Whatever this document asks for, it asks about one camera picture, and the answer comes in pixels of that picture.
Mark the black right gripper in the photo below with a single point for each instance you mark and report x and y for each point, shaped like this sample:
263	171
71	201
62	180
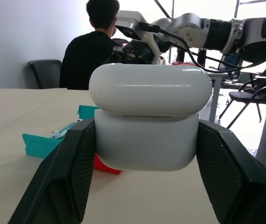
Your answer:
136	51

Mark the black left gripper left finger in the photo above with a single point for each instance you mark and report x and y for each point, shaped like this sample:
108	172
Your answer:
62	177

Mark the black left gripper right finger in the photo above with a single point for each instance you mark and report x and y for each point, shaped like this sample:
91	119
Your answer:
235	177

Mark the white earbuds charging case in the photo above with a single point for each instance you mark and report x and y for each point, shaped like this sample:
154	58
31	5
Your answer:
146	140

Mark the teal plastic bin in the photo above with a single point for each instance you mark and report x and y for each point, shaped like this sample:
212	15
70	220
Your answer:
39	144

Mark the red plastic block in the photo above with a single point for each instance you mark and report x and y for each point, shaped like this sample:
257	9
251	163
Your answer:
102	166

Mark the white earbud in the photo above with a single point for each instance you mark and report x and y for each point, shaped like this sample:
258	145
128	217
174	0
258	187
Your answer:
55	135

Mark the person in black sweater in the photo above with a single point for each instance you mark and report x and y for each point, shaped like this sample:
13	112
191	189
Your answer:
86	60

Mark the black folding chair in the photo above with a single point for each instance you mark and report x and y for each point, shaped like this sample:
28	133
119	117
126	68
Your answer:
249	95

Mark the white background table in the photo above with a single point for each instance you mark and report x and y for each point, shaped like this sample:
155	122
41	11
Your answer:
217	79

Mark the grey office chair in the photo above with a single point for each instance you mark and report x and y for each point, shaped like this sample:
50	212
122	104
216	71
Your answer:
45	72

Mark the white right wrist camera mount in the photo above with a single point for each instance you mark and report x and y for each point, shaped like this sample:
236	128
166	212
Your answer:
132	23

